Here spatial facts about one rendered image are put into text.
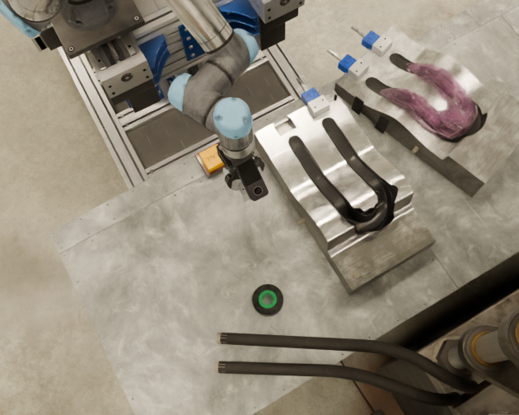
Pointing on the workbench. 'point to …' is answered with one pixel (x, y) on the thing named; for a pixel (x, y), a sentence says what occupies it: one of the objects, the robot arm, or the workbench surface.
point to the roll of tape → (266, 296)
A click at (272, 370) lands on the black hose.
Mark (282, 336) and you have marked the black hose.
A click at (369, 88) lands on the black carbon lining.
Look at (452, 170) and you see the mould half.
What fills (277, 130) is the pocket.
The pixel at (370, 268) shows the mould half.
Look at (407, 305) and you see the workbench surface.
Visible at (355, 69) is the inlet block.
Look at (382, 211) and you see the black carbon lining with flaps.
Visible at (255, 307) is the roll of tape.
